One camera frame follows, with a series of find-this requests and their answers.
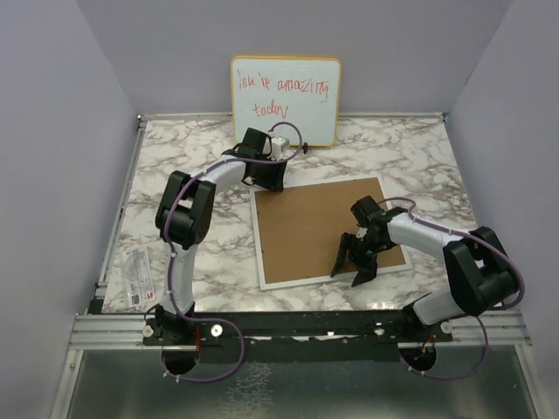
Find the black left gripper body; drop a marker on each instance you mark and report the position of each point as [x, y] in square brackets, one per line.
[261, 174]

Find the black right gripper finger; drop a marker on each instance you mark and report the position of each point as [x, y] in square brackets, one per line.
[346, 245]
[365, 273]

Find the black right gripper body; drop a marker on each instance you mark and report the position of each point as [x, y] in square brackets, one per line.
[367, 243]

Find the brown backing board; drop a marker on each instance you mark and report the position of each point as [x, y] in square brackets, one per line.
[314, 227]

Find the white picture frame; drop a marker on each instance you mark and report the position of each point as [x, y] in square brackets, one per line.
[257, 244]

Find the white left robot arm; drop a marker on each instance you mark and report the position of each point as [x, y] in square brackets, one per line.
[184, 214]

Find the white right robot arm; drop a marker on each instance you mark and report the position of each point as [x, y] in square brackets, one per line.
[480, 274]

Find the yellow-rimmed whiteboard with writing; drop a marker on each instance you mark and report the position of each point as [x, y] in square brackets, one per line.
[302, 93]

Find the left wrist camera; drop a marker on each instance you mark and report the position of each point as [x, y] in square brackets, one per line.
[278, 146]

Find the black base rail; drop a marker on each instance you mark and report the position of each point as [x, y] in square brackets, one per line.
[289, 336]

